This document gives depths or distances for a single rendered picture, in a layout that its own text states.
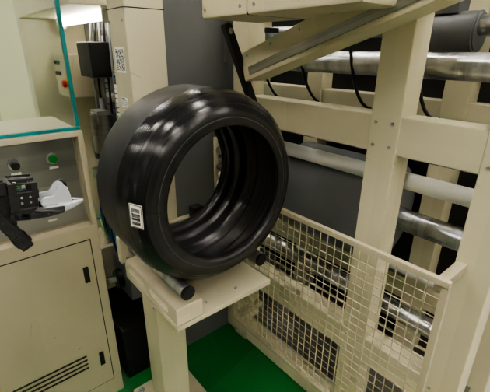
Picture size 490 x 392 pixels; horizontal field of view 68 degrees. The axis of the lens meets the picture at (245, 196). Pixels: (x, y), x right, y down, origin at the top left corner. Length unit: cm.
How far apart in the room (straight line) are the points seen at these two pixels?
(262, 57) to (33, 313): 126
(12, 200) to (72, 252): 73
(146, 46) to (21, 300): 102
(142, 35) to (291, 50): 45
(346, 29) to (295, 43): 18
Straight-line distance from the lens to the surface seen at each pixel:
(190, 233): 131
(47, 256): 154
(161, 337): 165
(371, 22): 104
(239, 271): 133
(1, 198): 89
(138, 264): 130
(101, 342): 184
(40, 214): 88
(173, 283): 109
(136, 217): 89
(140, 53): 123
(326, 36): 111
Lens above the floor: 154
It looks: 22 degrees down
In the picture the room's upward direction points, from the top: straight up
